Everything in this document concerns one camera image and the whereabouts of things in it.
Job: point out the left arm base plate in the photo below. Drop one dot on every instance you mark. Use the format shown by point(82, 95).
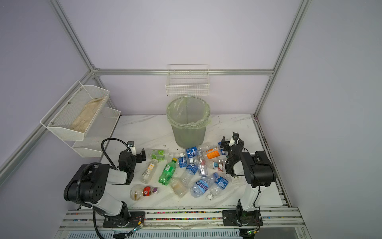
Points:
point(130, 220)

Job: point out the white mesh upper shelf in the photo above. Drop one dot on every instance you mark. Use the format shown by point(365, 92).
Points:
point(59, 119)

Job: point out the clear crushed bottle purple print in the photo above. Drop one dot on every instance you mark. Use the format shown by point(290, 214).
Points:
point(201, 163)

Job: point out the large blue label water bottle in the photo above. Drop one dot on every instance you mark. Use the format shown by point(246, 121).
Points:
point(201, 186)

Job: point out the small blue label bottle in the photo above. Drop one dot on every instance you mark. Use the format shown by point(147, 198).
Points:
point(182, 160)

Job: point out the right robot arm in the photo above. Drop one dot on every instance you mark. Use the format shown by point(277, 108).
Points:
point(256, 168)

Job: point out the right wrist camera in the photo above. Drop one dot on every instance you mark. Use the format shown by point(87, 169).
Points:
point(232, 142)

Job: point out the blue label bottle front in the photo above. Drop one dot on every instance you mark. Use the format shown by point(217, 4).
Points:
point(219, 187)

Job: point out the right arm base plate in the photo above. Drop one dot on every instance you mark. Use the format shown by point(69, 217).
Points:
point(241, 219)

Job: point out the round bottle red label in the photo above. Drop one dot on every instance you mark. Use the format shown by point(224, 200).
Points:
point(140, 191)

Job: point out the white wire wall basket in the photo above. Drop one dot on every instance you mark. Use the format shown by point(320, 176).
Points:
point(187, 80)

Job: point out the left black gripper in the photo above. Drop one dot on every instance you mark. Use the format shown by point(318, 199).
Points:
point(139, 155)

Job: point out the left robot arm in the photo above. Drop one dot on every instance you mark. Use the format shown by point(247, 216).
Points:
point(87, 188)

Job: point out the crushed bottle green label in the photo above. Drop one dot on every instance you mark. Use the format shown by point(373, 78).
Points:
point(161, 154)

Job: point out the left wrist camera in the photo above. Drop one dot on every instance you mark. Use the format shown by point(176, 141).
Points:
point(130, 144)

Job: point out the beige cloth in shelf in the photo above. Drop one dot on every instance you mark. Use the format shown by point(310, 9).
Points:
point(83, 120)

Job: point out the orange label bottle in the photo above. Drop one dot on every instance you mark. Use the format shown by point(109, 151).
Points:
point(213, 153)

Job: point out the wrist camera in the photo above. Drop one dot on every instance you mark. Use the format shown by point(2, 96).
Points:
point(130, 144)
point(232, 142)

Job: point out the clear bottle yellow label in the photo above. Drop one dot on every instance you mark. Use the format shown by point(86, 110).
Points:
point(149, 171)

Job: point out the mesh waste bin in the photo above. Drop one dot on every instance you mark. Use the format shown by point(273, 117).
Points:
point(186, 138)

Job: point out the red label crushed bottle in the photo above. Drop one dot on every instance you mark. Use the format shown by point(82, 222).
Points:
point(219, 165)

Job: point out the green soda bottle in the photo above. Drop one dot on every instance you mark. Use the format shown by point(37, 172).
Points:
point(168, 172)

